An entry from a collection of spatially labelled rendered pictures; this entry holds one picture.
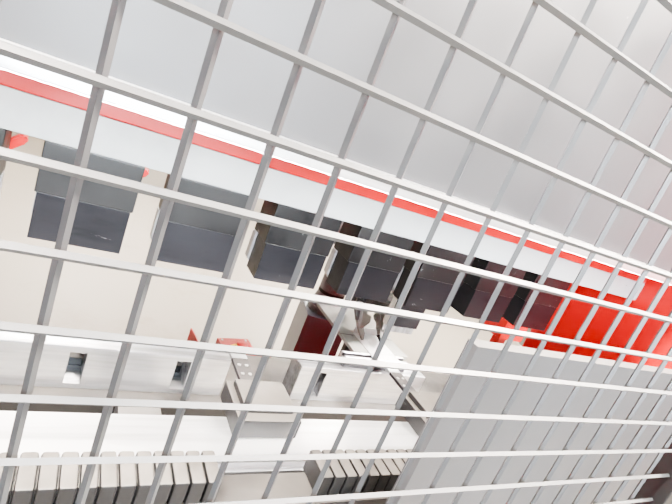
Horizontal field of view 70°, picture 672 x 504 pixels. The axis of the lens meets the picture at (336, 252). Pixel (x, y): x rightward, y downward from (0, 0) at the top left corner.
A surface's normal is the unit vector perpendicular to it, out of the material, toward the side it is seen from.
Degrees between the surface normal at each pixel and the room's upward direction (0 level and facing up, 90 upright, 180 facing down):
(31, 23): 90
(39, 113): 90
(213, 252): 90
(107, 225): 90
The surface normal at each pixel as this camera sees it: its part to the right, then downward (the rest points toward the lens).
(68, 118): 0.40, 0.40
